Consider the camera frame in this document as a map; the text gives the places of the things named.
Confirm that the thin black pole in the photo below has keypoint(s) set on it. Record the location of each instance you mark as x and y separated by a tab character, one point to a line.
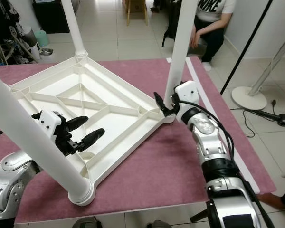
247	45

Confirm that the long white tape strip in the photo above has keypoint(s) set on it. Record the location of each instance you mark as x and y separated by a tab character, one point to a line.
194	76

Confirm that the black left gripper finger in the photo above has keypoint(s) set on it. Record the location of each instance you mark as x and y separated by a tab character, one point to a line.
77	123
92	138

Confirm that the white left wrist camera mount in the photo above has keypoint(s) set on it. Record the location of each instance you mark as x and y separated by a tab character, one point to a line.
50	124

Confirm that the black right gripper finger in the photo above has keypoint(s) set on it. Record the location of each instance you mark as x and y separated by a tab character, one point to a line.
161	103

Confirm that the white plastic table leg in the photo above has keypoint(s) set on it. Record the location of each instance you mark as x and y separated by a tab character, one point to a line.
76	26
38	137
180	47

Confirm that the teal plastic cup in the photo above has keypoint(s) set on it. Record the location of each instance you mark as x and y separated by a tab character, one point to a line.
42	39

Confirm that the folded metal rack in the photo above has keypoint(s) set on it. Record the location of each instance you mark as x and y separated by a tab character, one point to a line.
14	42

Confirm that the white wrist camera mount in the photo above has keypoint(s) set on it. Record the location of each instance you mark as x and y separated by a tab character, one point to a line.
50	124
187	94

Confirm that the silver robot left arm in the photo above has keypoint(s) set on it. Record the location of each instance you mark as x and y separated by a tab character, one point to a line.
9	185

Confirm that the black patterned hanging cloth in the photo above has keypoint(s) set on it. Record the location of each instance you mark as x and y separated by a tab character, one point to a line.
4	12

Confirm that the robot right leg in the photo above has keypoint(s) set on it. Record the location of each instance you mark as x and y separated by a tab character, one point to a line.
159	224

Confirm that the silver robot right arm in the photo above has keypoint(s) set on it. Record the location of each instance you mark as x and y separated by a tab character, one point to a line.
206	137

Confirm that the white floor fan stand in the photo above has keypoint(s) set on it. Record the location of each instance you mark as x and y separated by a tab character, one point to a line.
249	97

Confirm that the black cabinet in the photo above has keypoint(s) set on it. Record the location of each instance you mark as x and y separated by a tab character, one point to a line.
52	14

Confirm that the robot leg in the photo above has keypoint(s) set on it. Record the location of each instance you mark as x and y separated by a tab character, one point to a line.
159	224
88	222

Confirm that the seated person in black trousers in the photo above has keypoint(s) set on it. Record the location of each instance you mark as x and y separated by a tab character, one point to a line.
213	19

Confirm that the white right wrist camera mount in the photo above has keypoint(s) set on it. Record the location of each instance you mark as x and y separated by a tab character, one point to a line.
187	94

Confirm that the grey and white canister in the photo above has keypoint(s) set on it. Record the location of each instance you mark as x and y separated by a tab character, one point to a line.
32	42

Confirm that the bare human foot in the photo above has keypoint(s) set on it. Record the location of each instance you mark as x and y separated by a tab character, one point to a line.
275	199

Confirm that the robot left leg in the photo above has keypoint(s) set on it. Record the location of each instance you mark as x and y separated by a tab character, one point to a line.
88	222

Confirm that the wooden stool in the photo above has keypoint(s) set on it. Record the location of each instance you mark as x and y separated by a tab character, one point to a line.
135	5

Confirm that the steel pet bowl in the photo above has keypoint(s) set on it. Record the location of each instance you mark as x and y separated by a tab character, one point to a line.
46	51

